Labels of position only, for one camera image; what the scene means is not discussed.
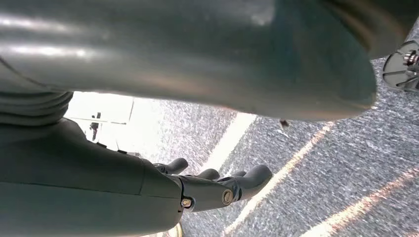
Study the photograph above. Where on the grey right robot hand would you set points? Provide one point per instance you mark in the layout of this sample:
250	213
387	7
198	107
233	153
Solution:
82	183

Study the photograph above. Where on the silver robot foot plate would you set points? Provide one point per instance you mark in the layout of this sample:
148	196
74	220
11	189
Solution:
397	70

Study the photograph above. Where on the dark robot body shell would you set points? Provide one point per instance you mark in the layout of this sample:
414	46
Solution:
386	19

